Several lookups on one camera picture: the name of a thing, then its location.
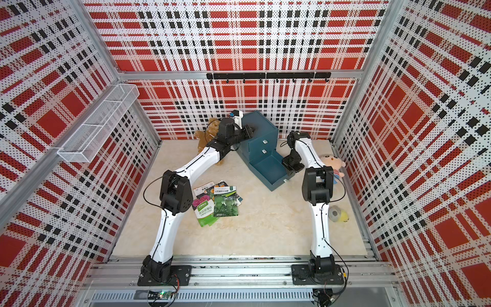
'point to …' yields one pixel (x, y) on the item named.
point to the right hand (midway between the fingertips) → (288, 170)
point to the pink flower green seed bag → (203, 207)
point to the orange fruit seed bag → (239, 199)
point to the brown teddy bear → (205, 137)
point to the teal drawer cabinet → (261, 153)
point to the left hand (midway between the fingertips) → (261, 127)
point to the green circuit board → (163, 295)
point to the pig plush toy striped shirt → (334, 162)
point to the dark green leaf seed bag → (225, 204)
